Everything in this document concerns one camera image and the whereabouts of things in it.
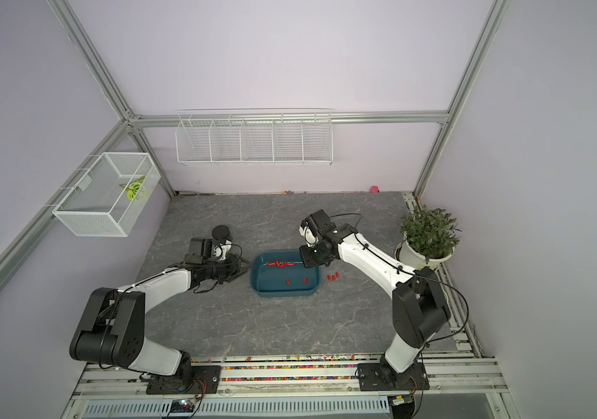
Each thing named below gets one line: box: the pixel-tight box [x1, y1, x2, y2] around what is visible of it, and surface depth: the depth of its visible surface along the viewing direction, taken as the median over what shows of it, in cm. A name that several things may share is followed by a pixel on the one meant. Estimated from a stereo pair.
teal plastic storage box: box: [249, 249, 321, 298], surface depth 95 cm
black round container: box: [212, 224, 231, 241], surface depth 104 cm
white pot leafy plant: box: [394, 204, 463, 270], surface depth 86 cm
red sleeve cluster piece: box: [266, 260, 296, 268], surface depth 99 cm
